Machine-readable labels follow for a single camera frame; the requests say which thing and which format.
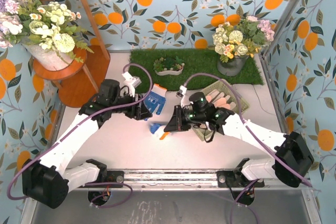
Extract green plastic storage basket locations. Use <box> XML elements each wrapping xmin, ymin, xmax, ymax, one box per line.
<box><xmin>193</xmin><ymin>80</ymin><xmax>249</xmax><ymax>141</ymax></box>

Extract cream glove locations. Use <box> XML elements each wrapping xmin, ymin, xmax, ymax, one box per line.
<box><xmin>205</xmin><ymin>89</ymin><xmax>236</xmax><ymax>110</ymax></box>

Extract blue white knit gloves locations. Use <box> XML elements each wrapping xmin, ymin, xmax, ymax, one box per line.
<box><xmin>144</xmin><ymin>84</ymin><xmax>167</xmax><ymax>115</ymax></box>

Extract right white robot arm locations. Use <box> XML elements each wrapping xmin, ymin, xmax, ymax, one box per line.
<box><xmin>164</xmin><ymin>90</ymin><xmax>314</xmax><ymax>188</ymax></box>

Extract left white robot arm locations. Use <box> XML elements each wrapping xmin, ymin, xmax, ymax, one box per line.
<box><xmin>22</xmin><ymin>72</ymin><xmax>151</xmax><ymax>209</ymax></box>

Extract wooden tiered plant stand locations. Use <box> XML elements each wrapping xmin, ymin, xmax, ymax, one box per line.
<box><xmin>33</xmin><ymin>0</ymin><xmax>110</xmax><ymax>108</ymax></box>

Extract green artificial grass mat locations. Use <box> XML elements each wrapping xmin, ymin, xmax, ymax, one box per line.
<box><xmin>130</xmin><ymin>49</ymin><xmax>264</xmax><ymax>91</ymax></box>

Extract white succulent planter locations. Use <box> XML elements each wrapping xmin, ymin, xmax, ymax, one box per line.
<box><xmin>153</xmin><ymin>56</ymin><xmax>185</xmax><ymax>76</ymax></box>

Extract grey pot flower bouquet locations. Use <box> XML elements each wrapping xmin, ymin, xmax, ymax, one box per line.
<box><xmin>212</xmin><ymin>15</ymin><xmax>275</xmax><ymax>77</ymax></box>

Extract white pot flower bouquet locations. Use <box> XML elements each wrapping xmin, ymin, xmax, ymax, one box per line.
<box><xmin>1</xmin><ymin>0</ymin><xmax>92</xmax><ymax>71</ymax></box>

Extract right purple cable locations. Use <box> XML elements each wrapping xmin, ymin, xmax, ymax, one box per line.
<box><xmin>181</xmin><ymin>73</ymin><xmax>313</xmax><ymax>224</ymax></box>

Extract purple cable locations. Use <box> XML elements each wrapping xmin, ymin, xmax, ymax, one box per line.
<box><xmin>181</xmin><ymin>73</ymin><xmax>313</xmax><ymax>224</ymax></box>
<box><xmin>6</xmin><ymin>63</ymin><xmax>153</xmax><ymax>208</ymax></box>

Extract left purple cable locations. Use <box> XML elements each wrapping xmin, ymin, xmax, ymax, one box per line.
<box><xmin>6</xmin><ymin>63</ymin><xmax>153</xmax><ymax>208</ymax></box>

